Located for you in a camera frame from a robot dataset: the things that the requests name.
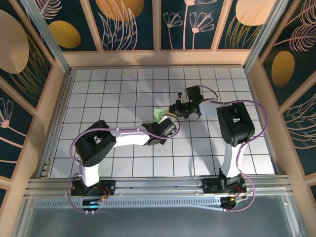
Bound light green paper sheet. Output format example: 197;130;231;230
152;108;169;123

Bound translucent grey acrylic panel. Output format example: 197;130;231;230
14;195;305;237

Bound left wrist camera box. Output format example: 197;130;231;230
158;118;178;138

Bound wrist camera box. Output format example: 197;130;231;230
176;85;205;103
158;118;178;138

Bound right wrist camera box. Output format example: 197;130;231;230
176;85;205;103

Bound aluminium mounting rail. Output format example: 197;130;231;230
24;175;292;198

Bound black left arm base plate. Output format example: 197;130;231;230
71;180;117;197

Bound slotted grey cable duct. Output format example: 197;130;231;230
34;199;222;208

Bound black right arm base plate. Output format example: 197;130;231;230
202;178;247;195

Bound red orange wire bundle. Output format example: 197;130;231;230
98;187;111;200
231;185;248;198

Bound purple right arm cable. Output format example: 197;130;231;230
197;85;270;213

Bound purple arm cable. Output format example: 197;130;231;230
64;116;181;213
197;85;270;213

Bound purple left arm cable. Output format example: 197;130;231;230
64;116;181;213

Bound aluminium corner post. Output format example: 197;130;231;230
243;0;291;72
19;0;74;75

